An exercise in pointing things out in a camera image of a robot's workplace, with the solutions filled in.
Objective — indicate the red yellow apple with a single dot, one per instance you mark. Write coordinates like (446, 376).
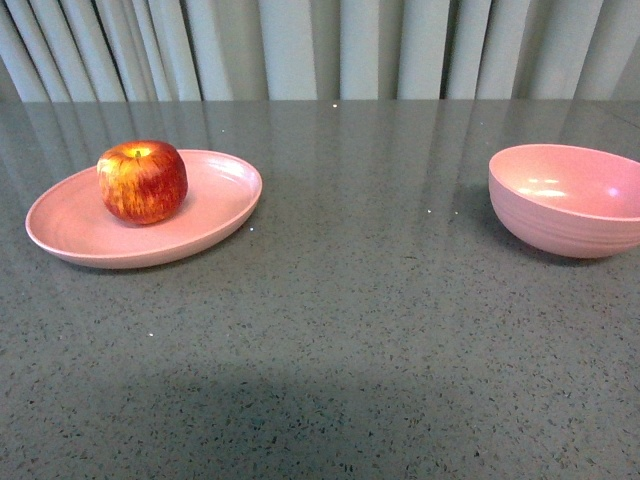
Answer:
(142, 181)

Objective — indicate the pink bowl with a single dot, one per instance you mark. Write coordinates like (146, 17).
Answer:
(567, 200)

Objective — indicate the pink oval plate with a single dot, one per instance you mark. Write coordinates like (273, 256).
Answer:
(71, 222)

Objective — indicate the grey pleated curtain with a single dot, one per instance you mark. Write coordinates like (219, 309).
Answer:
(117, 51)

